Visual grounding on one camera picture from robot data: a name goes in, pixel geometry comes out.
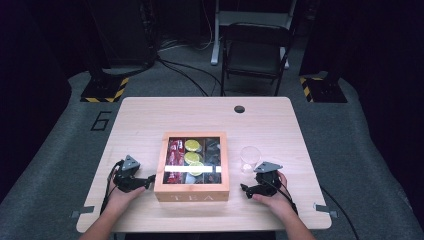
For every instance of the black yellow striped stand base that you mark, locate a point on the black yellow striped stand base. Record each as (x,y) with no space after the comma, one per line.
(325,91)
(103,91)

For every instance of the grey table clamp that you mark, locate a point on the grey table clamp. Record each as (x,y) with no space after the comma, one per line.
(325,209)
(83,211)

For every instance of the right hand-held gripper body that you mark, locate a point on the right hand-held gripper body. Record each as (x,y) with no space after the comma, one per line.
(269,181)

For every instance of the pile of red stick packets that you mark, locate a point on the pile of red stick packets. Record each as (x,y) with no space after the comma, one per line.
(175,153)

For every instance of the wooden box with glass lid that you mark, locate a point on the wooden box with glass lid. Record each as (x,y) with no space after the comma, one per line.
(191,192)

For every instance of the grey floor mat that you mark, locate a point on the grey floor mat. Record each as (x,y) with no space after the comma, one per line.
(46,156)

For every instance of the person's right hand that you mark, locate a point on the person's right hand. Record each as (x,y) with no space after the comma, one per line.
(278,203)

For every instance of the green round capsule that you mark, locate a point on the green round capsule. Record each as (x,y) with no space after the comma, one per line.
(192,145)
(192,157)
(196,166)

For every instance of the person's left hand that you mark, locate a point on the person's left hand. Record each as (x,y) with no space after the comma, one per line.
(121,200)

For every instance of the dark cabinet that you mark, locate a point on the dark cabinet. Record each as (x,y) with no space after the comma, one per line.
(123,33)

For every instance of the white desk frame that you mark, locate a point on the white desk frame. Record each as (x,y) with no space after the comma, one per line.
(215,40)

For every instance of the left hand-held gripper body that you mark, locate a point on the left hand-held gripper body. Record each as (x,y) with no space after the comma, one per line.
(128,178)

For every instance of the pile of dark sachets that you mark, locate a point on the pile of dark sachets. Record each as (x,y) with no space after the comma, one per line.
(212,151)

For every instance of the black folding chair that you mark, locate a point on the black folding chair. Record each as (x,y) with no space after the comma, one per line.
(255,53)

